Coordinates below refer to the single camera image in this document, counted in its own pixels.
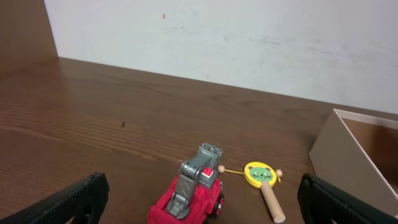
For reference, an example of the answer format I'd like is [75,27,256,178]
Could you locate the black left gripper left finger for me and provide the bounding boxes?
[1,172,109,224]

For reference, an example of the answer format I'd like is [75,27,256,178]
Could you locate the beige cardboard box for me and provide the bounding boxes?
[309,109,397,217]

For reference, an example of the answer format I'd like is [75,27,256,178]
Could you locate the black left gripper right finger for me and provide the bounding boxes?
[297,173,397,224]

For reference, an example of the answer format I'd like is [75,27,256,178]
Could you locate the red toy truck grey crane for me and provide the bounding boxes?
[147,143,224,224]

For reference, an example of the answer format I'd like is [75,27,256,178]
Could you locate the yellow cat rattle drum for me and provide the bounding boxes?
[217,162,286,223]

